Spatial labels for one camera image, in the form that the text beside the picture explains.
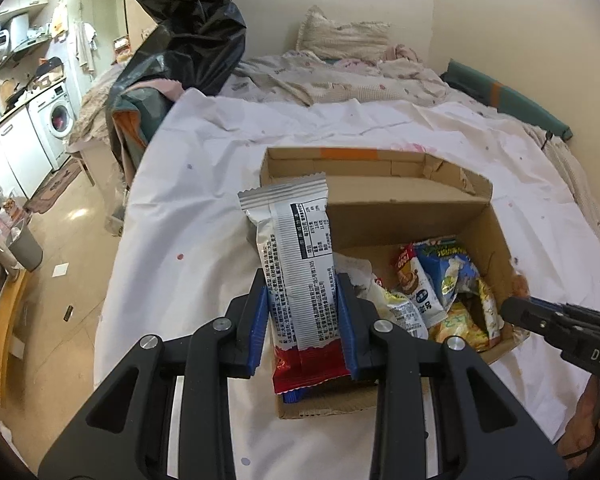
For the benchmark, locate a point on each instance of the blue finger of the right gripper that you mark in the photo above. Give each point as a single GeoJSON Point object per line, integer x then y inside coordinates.
{"type": "Point", "coordinates": [535, 315]}

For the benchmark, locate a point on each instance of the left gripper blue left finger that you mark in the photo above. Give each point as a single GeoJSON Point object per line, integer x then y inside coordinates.
{"type": "Point", "coordinates": [252, 325]}

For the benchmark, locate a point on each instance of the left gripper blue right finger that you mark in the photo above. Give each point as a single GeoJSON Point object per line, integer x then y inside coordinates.
{"type": "Point", "coordinates": [356, 317]}

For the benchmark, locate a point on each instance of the white red wafer bar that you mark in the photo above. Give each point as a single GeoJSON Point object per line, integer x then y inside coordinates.
{"type": "Point", "coordinates": [294, 243]}

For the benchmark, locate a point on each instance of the white red milk snack bag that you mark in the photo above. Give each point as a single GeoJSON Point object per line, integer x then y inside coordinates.
{"type": "Point", "coordinates": [415, 284]}

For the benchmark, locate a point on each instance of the right human hand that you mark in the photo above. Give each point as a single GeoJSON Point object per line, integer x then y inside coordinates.
{"type": "Point", "coordinates": [580, 430]}

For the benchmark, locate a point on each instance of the white silver crumpled snack bag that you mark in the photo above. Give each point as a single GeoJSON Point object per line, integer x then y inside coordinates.
{"type": "Point", "coordinates": [392, 306]}

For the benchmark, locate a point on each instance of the yellow chips bag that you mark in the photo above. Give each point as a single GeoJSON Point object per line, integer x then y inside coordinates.
{"type": "Point", "coordinates": [473, 316]}

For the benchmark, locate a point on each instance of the blue yellow cartoon snack bag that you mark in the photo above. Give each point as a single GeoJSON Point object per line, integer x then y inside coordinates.
{"type": "Point", "coordinates": [293, 396]}

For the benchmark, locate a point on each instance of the white patterned bed sheet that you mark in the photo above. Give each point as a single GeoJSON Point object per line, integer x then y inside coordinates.
{"type": "Point", "coordinates": [184, 253]}

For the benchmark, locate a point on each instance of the blue green popcorn snack bag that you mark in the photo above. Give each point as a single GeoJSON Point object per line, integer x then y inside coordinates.
{"type": "Point", "coordinates": [449, 268]}

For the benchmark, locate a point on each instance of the brown cardboard box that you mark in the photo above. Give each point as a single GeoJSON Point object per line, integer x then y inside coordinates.
{"type": "Point", "coordinates": [380, 200]}

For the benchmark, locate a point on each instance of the green orange rolled mat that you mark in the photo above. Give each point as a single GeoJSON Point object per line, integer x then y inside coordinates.
{"type": "Point", "coordinates": [490, 92]}

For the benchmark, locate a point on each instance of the floral crumpled blanket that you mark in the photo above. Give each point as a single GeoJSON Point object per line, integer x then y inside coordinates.
{"type": "Point", "coordinates": [301, 77]}

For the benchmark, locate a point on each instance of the grey trash bin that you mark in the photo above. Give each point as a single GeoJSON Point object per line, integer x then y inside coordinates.
{"type": "Point", "coordinates": [25, 248]}

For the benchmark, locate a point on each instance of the wooden chair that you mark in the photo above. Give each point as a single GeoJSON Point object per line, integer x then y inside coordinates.
{"type": "Point", "coordinates": [10, 305]}

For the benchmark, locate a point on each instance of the beige striped pillow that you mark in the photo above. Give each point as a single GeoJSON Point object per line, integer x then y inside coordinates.
{"type": "Point", "coordinates": [332, 40]}

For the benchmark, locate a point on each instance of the black plastic garbage bag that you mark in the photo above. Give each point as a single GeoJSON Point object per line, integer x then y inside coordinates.
{"type": "Point", "coordinates": [196, 42]}

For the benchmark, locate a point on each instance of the white washing machine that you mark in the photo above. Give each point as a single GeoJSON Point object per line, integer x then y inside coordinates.
{"type": "Point", "coordinates": [52, 117]}

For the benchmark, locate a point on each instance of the white kitchen cabinet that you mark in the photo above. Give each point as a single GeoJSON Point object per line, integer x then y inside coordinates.
{"type": "Point", "coordinates": [24, 165]}

